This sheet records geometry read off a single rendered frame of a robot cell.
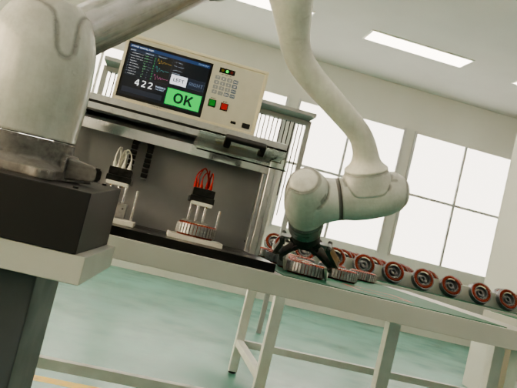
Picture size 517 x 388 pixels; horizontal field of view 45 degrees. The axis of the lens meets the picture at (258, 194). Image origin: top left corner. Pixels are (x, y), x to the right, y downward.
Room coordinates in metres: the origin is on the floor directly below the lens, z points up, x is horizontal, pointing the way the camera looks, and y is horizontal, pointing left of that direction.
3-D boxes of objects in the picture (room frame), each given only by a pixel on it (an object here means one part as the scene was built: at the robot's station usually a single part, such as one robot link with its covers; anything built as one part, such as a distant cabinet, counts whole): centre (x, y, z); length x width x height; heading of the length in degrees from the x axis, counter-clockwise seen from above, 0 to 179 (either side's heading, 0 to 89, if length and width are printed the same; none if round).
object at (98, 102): (2.03, 0.31, 1.09); 0.68 x 0.44 x 0.05; 99
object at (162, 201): (1.97, 0.30, 0.92); 0.66 x 0.01 x 0.30; 99
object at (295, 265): (1.75, -0.18, 0.77); 0.11 x 0.11 x 0.04
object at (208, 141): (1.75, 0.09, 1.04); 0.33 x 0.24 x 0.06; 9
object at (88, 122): (1.81, 0.28, 1.03); 0.62 x 0.01 x 0.03; 99
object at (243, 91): (2.04, 0.30, 1.22); 0.44 x 0.39 x 0.20; 99
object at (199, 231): (1.73, 0.15, 0.80); 0.11 x 0.11 x 0.04
